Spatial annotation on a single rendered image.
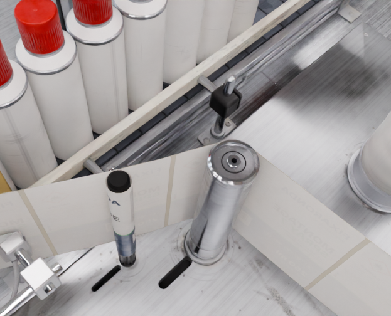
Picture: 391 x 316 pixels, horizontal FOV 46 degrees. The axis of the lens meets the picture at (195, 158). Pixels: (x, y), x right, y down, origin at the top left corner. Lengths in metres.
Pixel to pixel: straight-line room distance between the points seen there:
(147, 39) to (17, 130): 0.15
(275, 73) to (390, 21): 0.24
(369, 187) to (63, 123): 0.34
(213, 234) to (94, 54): 0.19
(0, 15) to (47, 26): 0.39
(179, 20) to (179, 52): 0.05
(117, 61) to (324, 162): 0.28
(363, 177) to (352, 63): 0.19
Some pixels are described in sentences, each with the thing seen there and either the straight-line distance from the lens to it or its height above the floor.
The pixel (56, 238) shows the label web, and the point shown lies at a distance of 0.43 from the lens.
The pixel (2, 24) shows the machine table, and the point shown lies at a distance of 0.76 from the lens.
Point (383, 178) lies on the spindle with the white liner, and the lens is 0.53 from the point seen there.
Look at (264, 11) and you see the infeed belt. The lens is 0.71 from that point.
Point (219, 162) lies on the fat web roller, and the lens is 0.33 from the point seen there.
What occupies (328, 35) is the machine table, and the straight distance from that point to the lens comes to 0.79.
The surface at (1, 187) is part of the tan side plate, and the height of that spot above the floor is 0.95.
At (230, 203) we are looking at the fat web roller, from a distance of 0.36.
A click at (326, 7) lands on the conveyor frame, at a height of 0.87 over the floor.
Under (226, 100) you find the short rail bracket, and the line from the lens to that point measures 0.55.
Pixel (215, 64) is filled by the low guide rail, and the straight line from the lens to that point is 0.59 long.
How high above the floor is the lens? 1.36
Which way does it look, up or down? 61 degrees down
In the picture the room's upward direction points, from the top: 11 degrees clockwise
